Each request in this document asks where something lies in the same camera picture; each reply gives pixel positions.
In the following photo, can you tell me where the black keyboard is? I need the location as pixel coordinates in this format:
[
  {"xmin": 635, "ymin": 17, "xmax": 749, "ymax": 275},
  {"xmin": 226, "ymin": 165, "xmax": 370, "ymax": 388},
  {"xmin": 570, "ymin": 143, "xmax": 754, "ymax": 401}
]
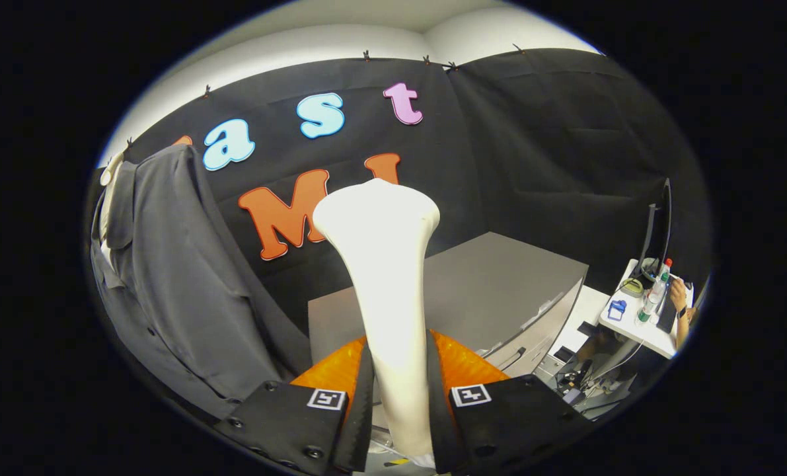
[{"xmin": 656, "ymin": 291, "xmax": 678, "ymax": 333}]

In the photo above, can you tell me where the white desk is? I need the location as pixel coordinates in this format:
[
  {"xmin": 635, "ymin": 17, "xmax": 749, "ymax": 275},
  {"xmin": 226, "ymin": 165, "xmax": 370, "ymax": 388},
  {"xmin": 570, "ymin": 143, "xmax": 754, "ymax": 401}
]
[{"xmin": 598, "ymin": 258, "xmax": 696, "ymax": 360}]

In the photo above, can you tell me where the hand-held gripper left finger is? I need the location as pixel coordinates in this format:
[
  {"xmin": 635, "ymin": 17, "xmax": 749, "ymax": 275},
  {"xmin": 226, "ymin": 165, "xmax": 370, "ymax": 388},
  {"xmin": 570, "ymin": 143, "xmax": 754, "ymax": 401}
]
[{"xmin": 213, "ymin": 333, "xmax": 375, "ymax": 476}]

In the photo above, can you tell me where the white mannequin torso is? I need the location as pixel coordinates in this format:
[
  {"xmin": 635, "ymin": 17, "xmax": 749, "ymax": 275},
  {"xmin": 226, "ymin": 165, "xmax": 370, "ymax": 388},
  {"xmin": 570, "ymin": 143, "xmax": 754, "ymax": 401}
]
[{"xmin": 99, "ymin": 152, "xmax": 126, "ymax": 265}]

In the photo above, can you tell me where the white garment steamer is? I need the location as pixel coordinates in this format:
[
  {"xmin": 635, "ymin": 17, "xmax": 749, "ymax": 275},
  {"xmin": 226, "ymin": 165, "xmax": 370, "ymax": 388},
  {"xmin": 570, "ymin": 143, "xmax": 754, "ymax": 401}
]
[{"xmin": 312, "ymin": 178, "xmax": 441, "ymax": 470}]

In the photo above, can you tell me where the grey button shirt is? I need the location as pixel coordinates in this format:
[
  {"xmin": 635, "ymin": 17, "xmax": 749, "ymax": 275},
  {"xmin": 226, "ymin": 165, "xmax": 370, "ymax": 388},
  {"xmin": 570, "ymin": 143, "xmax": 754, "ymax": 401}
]
[{"xmin": 89, "ymin": 144, "xmax": 315, "ymax": 420}]

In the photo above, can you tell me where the computer monitor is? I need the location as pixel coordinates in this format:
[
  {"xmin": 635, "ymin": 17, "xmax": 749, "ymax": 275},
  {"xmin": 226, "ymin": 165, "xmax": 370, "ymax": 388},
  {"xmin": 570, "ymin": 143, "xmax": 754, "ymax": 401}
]
[{"xmin": 634, "ymin": 178, "xmax": 673, "ymax": 282}]

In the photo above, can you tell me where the grey cabinet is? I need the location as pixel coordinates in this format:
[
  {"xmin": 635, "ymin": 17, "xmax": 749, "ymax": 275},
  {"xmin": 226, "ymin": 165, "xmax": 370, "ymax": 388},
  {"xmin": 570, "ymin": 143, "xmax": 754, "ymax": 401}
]
[{"xmin": 307, "ymin": 231, "xmax": 590, "ymax": 397}]

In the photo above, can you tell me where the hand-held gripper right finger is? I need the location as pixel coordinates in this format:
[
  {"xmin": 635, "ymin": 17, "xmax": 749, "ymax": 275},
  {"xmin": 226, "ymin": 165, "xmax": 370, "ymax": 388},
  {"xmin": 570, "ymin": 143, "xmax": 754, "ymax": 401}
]
[{"xmin": 426, "ymin": 329, "xmax": 592, "ymax": 474}]

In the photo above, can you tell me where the clear plastic bottle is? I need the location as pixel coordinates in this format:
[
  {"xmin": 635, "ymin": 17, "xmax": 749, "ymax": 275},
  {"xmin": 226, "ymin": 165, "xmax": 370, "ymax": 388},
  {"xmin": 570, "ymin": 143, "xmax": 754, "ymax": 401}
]
[{"xmin": 636, "ymin": 258, "xmax": 673, "ymax": 323}]

